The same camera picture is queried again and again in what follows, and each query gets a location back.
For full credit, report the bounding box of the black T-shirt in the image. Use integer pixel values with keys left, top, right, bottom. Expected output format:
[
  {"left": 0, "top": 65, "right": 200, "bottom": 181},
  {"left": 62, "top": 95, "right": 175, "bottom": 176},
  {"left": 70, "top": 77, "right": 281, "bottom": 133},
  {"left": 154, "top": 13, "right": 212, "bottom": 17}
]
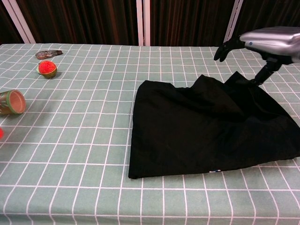
[{"left": 128, "top": 71, "right": 300, "bottom": 180}]

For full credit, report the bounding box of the white upright frame post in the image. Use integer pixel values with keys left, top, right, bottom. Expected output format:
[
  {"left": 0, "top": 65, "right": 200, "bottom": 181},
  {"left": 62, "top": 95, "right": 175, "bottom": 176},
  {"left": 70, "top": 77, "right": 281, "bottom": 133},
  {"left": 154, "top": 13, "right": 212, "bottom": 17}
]
[
  {"left": 135, "top": 0, "right": 144, "bottom": 46},
  {"left": 143, "top": 0, "right": 151, "bottom": 46}
]

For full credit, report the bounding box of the green paper cup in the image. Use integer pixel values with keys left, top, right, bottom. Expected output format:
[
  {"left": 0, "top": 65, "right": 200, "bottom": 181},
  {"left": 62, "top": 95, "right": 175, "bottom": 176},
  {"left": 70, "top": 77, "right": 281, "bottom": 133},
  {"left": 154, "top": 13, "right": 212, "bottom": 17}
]
[{"left": 0, "top": 90, "right": 26, "bottom": 115}]

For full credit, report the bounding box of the dark brown pleated curtain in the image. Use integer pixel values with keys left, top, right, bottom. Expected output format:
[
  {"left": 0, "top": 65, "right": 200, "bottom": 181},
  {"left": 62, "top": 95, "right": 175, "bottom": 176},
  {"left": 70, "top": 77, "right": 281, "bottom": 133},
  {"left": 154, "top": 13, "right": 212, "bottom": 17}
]
[
  {"left": 150, "top": 0, "right": 235, "bottom": 46},
  {"left": 231, "top": 0, "right": 300, "bottom": 46},
  {"left": 0, "top": 0, "right": 24, "bottom": 45},
  {"left": 16, "top": 0, "right": 139, "bottom": 46}
]

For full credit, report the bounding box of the red ball in green shell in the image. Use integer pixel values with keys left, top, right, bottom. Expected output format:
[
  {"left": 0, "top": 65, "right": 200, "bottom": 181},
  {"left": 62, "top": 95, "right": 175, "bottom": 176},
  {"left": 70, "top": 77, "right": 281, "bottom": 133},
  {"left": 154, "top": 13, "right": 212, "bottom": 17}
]
[{"left": 37, "top": 60, "right": 57, "bottom": 79}]

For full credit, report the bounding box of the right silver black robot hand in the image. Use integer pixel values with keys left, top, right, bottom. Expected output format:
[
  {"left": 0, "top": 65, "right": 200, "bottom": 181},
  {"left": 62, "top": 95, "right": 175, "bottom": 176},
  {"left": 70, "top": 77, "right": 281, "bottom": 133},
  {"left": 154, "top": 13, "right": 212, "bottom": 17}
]
[{"left": 214, "top": 26, "right": 300, "bottom": 86}]

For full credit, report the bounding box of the white slanted frame post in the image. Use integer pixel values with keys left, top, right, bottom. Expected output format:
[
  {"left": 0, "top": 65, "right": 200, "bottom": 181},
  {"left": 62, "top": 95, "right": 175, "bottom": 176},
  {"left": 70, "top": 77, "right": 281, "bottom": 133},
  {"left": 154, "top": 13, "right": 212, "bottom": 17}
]
[
  {"left": 1, "top": 0, "right": 36, "bottom": 45},
  {"left": 223, "top": 0, "right": 244, "bottom": 46}
]

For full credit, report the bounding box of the green white checked tablecloth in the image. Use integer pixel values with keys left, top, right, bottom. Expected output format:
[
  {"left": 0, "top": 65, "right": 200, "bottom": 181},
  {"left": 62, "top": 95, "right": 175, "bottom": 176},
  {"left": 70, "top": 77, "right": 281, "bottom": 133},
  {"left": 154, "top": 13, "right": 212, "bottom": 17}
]
[{"left": 0, "top": 43, "right": 300, "bottom": 225}]

